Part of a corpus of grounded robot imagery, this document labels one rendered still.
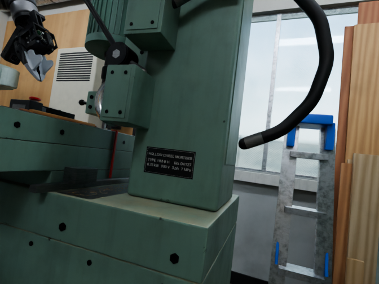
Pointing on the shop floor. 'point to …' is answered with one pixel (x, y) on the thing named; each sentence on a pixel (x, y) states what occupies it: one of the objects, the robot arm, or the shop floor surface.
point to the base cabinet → (86, 263)
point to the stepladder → (326, 199)
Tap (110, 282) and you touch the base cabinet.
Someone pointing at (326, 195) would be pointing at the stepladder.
